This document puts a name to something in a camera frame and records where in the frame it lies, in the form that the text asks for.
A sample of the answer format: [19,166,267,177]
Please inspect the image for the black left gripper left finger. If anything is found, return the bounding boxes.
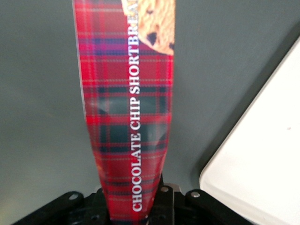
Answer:
[13,187,111,225]

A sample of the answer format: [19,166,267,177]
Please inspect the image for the red tartan cookie box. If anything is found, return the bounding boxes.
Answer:
[71,0,176,223]

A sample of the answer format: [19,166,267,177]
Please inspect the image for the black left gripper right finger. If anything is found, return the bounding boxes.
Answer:
[146,180,255,225]

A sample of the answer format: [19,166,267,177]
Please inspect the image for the beige plastic tray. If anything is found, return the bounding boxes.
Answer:
[199,35,300,225]

